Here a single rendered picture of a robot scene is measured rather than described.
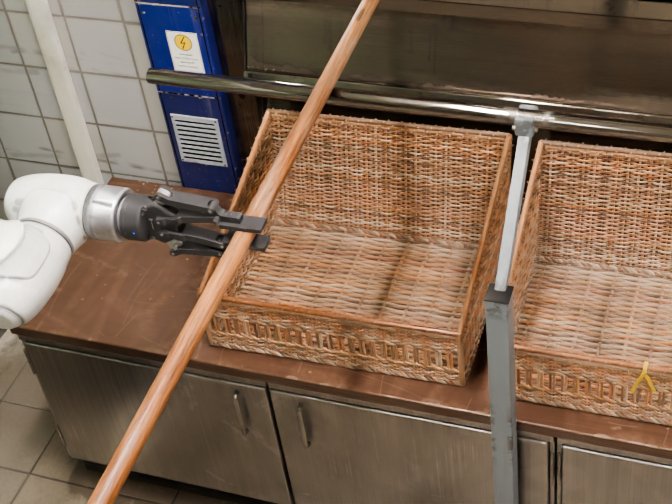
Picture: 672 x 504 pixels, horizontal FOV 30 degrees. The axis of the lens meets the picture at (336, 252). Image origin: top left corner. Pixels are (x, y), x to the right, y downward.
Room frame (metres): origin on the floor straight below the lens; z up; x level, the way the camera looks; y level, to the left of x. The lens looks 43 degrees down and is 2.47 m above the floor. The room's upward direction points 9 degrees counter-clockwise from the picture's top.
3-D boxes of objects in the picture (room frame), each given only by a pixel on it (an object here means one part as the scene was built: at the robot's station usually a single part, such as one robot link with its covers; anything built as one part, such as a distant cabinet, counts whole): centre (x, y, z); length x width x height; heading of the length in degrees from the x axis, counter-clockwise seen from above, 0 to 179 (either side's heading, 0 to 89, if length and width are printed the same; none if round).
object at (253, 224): (1.47, 0.13, 1.21); 0.07 x 0.03 x 0.01; 66
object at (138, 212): (1.54, 0.28, 1.19); 0.09 x 0.07 x 0.08; 66
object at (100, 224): (1.57, 0.34, 1.19); 0.09 x 0.06 x 0.09; 156
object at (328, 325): (1.94, -0.05, 0.72); 0.56 x 0.49 x 0.28; 66
